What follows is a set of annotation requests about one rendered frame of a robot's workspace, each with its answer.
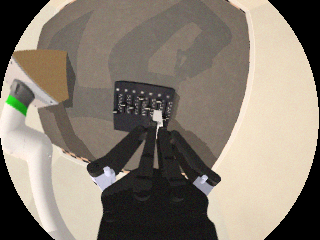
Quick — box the black lighting desk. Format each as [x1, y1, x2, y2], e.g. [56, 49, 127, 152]
[113, 80, 176, 132]

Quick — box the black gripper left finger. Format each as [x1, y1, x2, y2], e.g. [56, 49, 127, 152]
[87, 110, 158, 201]

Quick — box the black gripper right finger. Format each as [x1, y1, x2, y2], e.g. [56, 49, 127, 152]
[156, 111, 221, 202]

